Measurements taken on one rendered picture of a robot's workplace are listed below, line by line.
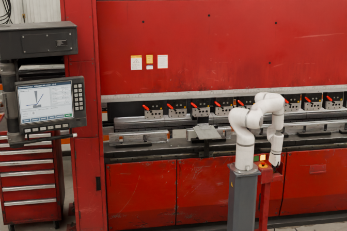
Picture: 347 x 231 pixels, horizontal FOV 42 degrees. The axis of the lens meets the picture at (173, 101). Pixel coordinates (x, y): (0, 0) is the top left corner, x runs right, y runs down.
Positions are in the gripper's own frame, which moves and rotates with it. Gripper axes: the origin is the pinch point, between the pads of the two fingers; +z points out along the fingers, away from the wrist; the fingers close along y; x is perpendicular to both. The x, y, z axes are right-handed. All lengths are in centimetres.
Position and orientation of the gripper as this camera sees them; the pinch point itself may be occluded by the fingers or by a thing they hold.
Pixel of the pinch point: (273, 168)
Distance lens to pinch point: 377.4
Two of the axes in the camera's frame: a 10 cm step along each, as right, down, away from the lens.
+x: 9.4, -1.0, 3.4
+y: 3.5, 3.7, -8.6
